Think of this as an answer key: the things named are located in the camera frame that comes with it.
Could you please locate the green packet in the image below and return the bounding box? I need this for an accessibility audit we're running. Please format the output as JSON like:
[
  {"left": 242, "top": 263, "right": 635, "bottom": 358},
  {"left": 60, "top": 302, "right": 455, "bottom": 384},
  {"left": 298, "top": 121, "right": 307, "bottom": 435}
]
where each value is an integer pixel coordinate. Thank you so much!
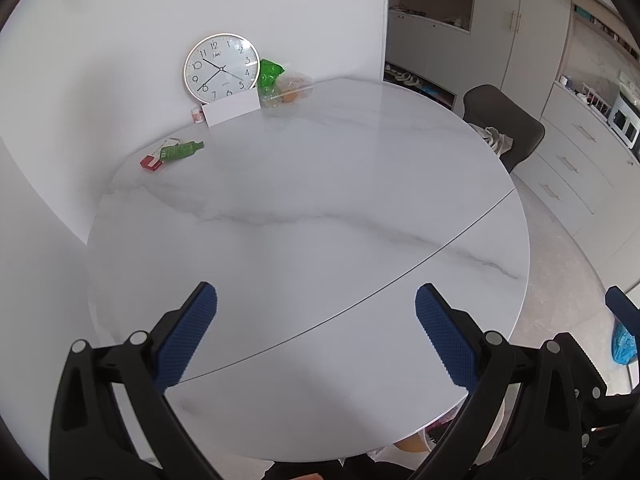
[{"left": 257, "top": 59, "right": 286, "bottom": 92}]

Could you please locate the grey chair with black legs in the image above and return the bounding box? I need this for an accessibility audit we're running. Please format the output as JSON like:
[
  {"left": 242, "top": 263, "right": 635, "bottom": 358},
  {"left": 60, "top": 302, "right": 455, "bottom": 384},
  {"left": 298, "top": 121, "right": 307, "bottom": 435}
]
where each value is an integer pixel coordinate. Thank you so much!
[{"left": 462, "top": 84, "right": 546, "bottom": 174}]

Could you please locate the round white wall clock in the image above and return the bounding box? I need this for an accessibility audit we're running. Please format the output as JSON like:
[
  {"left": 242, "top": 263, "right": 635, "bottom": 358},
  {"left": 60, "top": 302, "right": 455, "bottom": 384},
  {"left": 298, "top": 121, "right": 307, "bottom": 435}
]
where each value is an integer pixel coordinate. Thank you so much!
[{"left": 183, "top": 33, "right": 261, "bottom": 103}]

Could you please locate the white cabinet with open niche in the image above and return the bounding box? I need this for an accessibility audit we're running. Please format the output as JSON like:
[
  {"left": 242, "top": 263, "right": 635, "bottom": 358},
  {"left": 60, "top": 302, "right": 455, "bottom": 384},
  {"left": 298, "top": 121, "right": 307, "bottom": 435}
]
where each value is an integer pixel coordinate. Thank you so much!
[{"left": 385, "top": 0, "right": 573, "bottom": 126}]

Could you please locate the white countertop appliance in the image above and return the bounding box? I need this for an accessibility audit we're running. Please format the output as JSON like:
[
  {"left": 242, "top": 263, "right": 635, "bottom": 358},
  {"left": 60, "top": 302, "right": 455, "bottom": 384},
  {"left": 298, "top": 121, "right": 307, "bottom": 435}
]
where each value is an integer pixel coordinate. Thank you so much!
[{"left": 607, "top": 87, "right": 640, "bottom": 149}]

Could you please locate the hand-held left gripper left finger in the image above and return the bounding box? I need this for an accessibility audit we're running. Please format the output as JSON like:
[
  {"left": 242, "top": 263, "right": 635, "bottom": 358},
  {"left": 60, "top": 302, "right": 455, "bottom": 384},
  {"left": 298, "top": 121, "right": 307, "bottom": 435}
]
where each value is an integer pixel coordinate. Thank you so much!
[{"left": 48, "top": 281, "right": 218, "bottom": 480}]

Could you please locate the white drawer cabinet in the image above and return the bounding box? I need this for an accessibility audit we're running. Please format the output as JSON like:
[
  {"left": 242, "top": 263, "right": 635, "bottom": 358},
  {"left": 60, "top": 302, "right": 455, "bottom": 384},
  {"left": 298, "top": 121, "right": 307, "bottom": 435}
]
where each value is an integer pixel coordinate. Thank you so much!
[{"left": 510, "top": 80, "right": 640, "bottom": 273}]

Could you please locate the blue plastic bag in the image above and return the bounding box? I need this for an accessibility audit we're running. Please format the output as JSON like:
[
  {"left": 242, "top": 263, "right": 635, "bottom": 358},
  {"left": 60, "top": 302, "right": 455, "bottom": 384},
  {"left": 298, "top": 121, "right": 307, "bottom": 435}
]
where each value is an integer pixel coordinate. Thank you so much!
[{"left": 611, "top": 322, "right": 639, "bottom": 366}]

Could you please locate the white card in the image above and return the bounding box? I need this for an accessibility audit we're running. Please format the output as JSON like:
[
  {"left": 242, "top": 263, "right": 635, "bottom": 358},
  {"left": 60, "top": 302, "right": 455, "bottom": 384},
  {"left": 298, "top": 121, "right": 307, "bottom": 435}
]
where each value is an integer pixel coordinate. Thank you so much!
[{"left": 202, "top": 91, "right": 261, "bottom": 127}]

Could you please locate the clear plastic bag with fruit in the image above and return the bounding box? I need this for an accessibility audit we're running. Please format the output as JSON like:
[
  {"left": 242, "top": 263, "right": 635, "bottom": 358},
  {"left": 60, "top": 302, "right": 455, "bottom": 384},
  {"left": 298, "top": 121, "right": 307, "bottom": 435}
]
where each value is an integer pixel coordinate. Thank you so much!
[{"left": 260, "top": 71, "right": 315, "bottom": 109}]

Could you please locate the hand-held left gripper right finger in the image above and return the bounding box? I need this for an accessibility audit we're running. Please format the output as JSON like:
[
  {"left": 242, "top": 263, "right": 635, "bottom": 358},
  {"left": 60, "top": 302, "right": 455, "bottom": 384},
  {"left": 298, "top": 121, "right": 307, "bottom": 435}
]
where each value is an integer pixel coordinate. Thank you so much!
[{"left": 415, "top": 283, "right": 584, "bottom": 480}]

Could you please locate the beige tote bag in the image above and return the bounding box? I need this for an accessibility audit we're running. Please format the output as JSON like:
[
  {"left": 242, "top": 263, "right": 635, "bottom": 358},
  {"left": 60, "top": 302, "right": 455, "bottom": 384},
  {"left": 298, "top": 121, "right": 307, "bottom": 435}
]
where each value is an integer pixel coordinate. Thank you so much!
[{"left": 472, "top": 125, "right": 514, "bottom": 157}]

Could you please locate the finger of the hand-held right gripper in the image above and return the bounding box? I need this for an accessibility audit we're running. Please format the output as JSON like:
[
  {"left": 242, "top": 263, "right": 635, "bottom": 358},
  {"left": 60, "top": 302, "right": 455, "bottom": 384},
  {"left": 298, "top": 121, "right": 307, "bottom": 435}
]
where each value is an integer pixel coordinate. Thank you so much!
[
  {"left": 562, "top": 332, "right": 609, "bottom": 404},
  {"left": 605, "top": 286, "right": 640, "bottom": 337}
]

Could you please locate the red white flat box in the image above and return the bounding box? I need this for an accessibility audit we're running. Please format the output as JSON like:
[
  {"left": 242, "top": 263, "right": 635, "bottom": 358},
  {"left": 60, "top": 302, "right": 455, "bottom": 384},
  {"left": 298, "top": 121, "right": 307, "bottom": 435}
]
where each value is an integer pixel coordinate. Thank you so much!
[{"left": 139, "top": 137, "right": 184, "bottom": 171}]

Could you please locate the green plastic bottle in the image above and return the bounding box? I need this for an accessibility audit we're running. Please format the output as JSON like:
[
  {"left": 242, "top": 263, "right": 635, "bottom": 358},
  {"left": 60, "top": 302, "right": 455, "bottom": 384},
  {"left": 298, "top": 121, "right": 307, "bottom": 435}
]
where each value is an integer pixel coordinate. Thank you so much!
[{"left": 160, "top": 141, "right": 206, "bottom": 161}]

